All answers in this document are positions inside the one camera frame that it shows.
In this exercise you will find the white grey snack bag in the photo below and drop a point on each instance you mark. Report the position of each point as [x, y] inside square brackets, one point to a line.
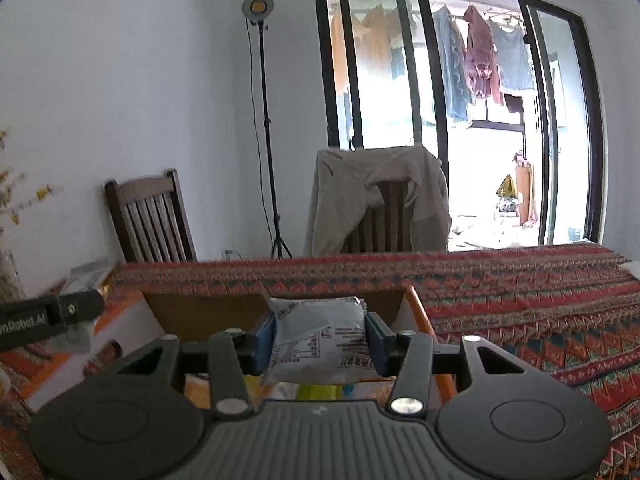
[320, 342]

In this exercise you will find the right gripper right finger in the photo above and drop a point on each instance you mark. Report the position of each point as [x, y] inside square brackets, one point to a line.
[406, 356]

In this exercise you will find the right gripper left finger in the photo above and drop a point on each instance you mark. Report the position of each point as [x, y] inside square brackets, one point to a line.
[230, 357]

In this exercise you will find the yellow flower branches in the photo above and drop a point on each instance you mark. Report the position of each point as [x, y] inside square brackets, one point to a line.
[16, 195]

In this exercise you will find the beige jacket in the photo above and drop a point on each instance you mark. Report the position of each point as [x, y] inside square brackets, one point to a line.
[348, 184]

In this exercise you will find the black framed glass door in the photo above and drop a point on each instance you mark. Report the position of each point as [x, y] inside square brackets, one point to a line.
[525, 173]

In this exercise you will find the wooden chair with jacket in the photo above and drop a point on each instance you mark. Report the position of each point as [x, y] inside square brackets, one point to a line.
[384, 228]

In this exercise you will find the dark wooden chair left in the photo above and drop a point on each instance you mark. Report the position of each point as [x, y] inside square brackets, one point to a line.
[149, 218]

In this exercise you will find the light blue hanging shirt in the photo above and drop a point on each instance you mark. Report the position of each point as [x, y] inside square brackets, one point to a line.
[516, 77]

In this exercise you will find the green snack bag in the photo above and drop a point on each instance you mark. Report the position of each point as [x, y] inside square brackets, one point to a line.
[314, 393]

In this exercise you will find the blue hanging garment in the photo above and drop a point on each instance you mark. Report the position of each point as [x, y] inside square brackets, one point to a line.
[451, 50]

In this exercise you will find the red patterned tablecloth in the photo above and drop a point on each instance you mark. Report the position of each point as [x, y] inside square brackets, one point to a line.
[571, 310]

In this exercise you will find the floral ceramic vase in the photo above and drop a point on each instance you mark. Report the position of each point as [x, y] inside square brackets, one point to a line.
[11, 288]

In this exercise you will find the tripod studio light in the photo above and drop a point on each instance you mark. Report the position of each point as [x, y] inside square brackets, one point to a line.
[256, 13]

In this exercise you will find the pink hanging shirt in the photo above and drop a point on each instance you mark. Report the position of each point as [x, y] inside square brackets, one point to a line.
[480, 58]

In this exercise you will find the orange white cardboard box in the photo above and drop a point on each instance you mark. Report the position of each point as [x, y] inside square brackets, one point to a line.
[40, 372]

